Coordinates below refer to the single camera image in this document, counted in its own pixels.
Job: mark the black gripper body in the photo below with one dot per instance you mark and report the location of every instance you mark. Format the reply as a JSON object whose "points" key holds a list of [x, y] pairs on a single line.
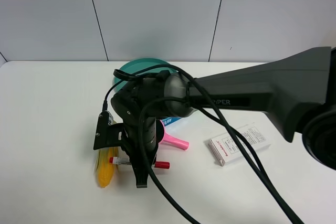
{"points": [[135, 104]]}

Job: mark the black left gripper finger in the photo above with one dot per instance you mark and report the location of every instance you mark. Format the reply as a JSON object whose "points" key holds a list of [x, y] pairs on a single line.
{"points": [[140, 172]]}

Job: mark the red capped white marker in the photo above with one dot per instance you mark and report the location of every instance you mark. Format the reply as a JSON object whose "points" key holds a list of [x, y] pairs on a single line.
{"points": [[126, 161]]}

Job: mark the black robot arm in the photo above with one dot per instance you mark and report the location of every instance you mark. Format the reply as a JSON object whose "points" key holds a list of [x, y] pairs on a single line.
{"points": [[296, 93]]}

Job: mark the blue toothpaste box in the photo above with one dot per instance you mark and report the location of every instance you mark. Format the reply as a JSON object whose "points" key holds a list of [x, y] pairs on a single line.
{"points": [[169, 120]]}

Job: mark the toy corn cob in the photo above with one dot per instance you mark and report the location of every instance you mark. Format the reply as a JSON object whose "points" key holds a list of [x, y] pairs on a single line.
{"points": [[104, 170]]}

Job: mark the teal round plate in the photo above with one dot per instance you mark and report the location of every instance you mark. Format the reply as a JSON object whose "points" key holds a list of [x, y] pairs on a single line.
{"points": [[143, 63]]}

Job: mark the pink cup with handle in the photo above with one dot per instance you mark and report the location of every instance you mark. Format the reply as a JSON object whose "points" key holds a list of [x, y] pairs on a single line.
{"points": [[163, 136]]}

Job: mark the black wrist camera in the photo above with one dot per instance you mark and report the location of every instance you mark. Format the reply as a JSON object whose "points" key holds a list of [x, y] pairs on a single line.
{"points": [[108, 134]]}

